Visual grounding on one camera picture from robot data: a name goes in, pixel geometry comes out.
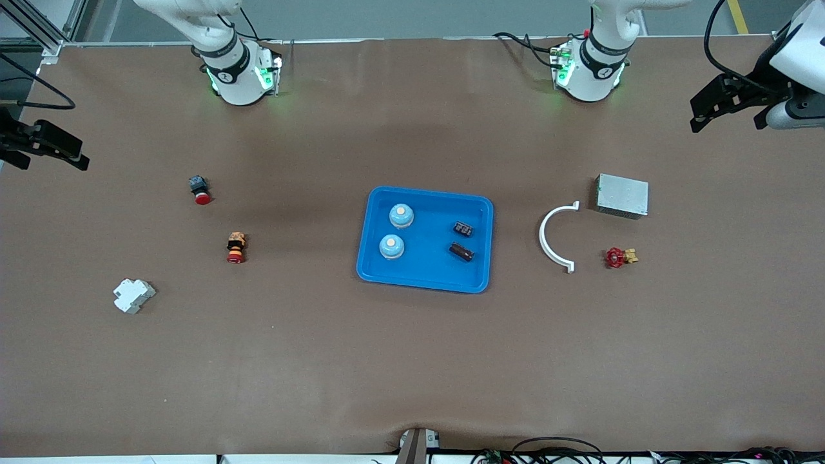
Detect blue plastic tray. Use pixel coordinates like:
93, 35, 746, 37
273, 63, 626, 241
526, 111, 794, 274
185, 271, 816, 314
356, 186, 495, 295

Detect grey metal power supply box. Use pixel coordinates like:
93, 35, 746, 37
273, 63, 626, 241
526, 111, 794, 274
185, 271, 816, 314
593, 173, 650, 220

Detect white circuit breaker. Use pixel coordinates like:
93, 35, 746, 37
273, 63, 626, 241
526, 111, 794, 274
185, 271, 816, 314
113, 278, 157, 315

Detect white curved plastic clip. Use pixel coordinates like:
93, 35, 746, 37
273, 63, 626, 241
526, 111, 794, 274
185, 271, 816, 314
538, 201, 581, 275

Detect black left arm base cables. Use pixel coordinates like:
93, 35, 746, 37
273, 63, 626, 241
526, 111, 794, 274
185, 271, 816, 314
492, 31, 569, 69

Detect black arm base cables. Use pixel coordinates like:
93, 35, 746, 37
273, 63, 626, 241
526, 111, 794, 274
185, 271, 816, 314
237, 5, 284, 47
492, 31, 569, 69

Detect black right arm base cables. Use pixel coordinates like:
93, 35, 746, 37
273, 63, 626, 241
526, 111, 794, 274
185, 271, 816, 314
237, 5, 284, 47

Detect black looped cable bundle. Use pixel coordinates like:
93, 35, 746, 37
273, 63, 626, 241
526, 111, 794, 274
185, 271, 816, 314
471, 437, 607, 464

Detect grey camera stand mount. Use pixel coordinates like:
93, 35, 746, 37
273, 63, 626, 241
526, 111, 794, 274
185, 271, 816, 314
395, 427, 442, 464

